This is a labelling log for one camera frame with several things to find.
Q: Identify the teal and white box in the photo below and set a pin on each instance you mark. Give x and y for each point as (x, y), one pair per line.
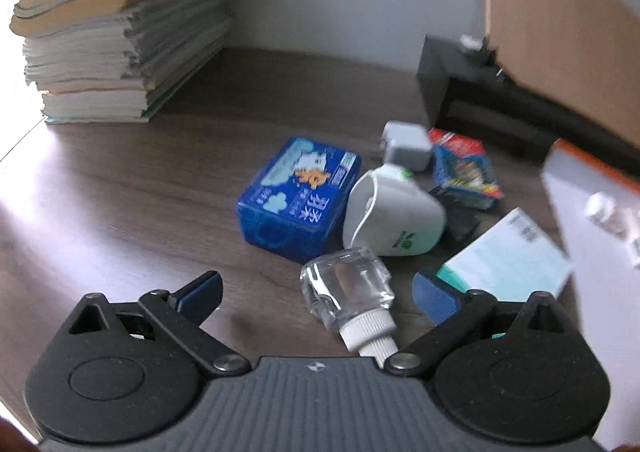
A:
(505, 257)

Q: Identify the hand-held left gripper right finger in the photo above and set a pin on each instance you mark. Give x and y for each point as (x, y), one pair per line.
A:
(434, 298)

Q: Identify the stack of books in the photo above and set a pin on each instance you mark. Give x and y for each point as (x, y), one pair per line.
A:
(100, 32)

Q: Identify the black desk riser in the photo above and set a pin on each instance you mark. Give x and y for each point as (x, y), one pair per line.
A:
(500, 102)

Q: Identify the wooden board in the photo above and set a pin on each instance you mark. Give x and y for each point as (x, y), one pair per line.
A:
(560, 7)

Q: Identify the white mosquito repellent heater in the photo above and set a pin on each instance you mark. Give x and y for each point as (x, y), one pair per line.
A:
(400, 212)

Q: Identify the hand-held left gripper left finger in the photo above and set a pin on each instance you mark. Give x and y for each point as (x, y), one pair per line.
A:
(201, 293)

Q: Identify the orange and white box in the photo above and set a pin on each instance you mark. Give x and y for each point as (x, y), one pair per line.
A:
(590, 292)

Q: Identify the clear bottle with white cap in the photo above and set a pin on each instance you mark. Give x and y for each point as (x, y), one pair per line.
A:
(350, 282)

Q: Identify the white charger adapter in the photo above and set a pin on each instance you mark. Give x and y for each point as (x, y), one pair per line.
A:
(407, 142)

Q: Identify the red and blue small box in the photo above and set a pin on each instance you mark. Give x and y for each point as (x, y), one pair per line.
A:
(462, 167)

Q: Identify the small white object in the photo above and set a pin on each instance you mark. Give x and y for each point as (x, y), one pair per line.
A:
(470, 43)

